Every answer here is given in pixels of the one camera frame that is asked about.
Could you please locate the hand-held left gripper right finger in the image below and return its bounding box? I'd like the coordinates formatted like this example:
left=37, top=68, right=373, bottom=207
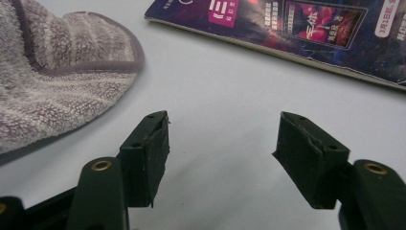
left=271, top=111, right=351, bottom=210

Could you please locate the purple striped towel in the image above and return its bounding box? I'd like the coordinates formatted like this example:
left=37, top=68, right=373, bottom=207
left=0, top=0, right=147, bottom=156

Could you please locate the glossy magazine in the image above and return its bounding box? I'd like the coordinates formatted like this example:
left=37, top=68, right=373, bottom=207
left=144, top=0, right=406, bottom=92

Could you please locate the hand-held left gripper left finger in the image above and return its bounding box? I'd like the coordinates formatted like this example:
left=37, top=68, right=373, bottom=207
left=119, top=110, right=170, bottom=209

